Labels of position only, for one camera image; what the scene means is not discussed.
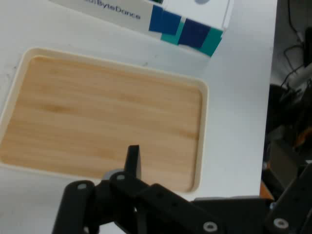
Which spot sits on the wooden tray with white rim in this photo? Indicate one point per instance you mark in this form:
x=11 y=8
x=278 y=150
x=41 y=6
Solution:
x=97 y=109

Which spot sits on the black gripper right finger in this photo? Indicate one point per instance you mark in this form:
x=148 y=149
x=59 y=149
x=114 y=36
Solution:
x=295 y=209

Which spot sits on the white and blue cardboard box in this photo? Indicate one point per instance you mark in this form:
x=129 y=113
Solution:
x=195 y=14

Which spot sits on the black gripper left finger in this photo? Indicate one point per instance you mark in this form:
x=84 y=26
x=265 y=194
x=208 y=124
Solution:
x=156 y=209

